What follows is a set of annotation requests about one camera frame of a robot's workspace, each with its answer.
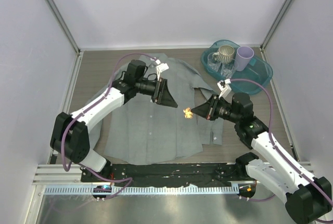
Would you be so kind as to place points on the purple plastic cup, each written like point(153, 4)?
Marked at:
point(244, 55)

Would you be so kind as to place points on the white slotted cable duct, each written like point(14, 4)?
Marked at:
point(100, 190)

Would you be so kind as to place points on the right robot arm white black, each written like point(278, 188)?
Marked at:
point(306, 198)

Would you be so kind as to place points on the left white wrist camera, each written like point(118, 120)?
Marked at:
point(160, 67)

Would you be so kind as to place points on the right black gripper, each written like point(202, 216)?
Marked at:
point(208, 109)

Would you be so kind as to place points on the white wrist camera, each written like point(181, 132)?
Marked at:
point(160, 67)
point(224, 87)

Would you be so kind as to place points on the orange red brooch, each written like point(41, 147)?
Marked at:
point(188, 113)

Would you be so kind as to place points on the clear drinking glass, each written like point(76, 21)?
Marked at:
point(228, 69)

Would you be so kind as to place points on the clear glass mug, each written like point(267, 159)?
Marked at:
point(213, 61)

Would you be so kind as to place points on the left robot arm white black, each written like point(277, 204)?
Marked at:
point(70, 135)

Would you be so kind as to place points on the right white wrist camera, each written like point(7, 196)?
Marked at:
point(224, 87)

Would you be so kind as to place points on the grey button-up shirt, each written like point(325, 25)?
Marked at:
point(142, 132)

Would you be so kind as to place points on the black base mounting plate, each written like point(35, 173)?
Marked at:
point(174, 175)

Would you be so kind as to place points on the ribbed metallic mug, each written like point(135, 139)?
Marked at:
point(226, 53)

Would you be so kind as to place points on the teal plastic basin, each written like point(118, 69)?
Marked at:
point(257, 70)

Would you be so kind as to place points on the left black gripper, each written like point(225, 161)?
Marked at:
point(162, 95)

